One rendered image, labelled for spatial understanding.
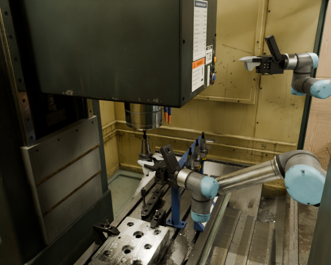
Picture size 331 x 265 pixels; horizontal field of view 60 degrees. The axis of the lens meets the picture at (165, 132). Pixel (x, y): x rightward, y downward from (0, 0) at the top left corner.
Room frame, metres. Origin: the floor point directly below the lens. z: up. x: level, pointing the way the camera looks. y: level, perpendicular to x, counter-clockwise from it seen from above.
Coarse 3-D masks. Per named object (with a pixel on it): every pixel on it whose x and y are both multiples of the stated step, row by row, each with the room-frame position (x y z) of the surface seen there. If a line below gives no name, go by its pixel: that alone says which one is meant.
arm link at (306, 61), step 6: (300, 54) 1.33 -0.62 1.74; (306, 54) 1.33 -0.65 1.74; (312, 54) 1.33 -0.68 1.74; (300, 60) 1.31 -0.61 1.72; (306, 60) 1.31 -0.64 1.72; (312, 60) 1.31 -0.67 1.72; (300, 66) 1.31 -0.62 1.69; (306, 66) 1.31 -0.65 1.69; (312, 66) 1.32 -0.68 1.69; (300, 72) 1.32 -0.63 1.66; (306, 72) 1.31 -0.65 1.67
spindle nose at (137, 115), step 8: (128, 104) 1.06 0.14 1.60; (136, 104) 1.04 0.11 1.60; (128, 112) 1.06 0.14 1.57; (136, 112) 1.04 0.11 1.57; (144, 112) 1.03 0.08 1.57; (152, 112) 1.04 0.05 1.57; (160, 112) 1.07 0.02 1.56; (128, 120) 1.06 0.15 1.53; (136, 120) 1.04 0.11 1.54; (144, 120) 1.03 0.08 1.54; (152, 120) 1.04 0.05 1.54; (160, 120) 1.07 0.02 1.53; (136, 128) 1.04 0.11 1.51; (144, 128) 1.04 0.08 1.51; (152, 128) 1.04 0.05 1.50
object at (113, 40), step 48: (48, 0) 1.12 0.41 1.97; (96, 0) 1.04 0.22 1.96; (144, 0) 0.97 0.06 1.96; (192, 0) 1.01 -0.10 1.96; (48, 48) 1.13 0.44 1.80; (96, 48) 1.04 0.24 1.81; (144, 48) 0.97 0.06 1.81; (192, 48) 1.02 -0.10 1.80; (96, 96) 1.05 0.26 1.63; (144, 96) 0.97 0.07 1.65; (192, 96) 1.03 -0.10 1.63
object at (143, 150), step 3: (147, 138) 1.11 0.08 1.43; (144, 141) 1.10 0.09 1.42; (147, 141) 1.10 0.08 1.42; (141, 144) 1.11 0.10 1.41; (144, 144) 1.10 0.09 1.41; (147, 144) 1.10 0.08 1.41; (141, 147) 1.11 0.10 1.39; (144, 147) 1.10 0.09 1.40; (147, 147) 1.10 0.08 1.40; (141, 150) 1.10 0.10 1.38; (144, 150) 1.10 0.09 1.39; (147, 150) 1.10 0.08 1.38; (150, 150) 1.11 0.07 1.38; (141, 153) 1.10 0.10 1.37; (144, 153) 1.09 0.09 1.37; (147, 153) 1.09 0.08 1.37; (150, 153) 1.11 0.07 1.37
